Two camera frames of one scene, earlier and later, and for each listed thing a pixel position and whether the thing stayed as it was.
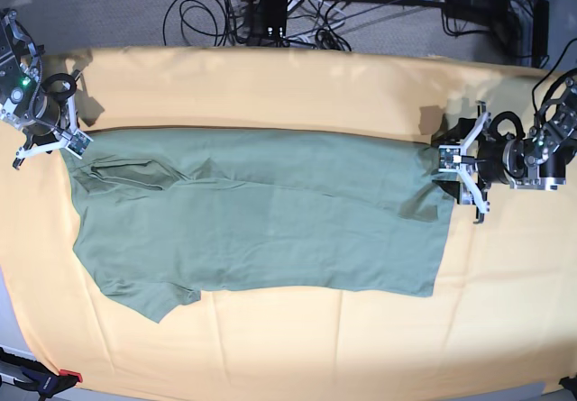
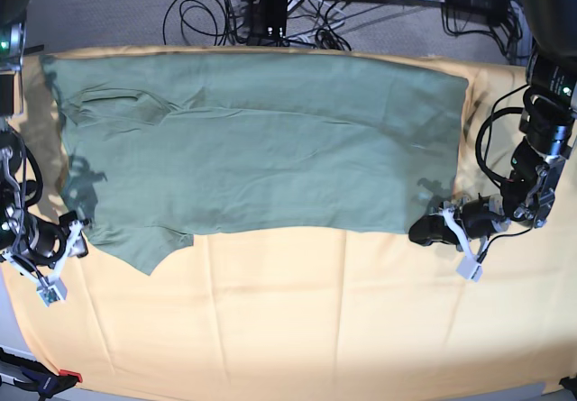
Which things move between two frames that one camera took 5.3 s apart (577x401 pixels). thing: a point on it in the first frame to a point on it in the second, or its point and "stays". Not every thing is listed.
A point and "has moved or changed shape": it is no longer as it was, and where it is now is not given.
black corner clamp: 570,384 stays
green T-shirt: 165,214 has moved or changed shape
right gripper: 502,155 to 478,222
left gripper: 50,111 to 40,239
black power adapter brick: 463,0 stays
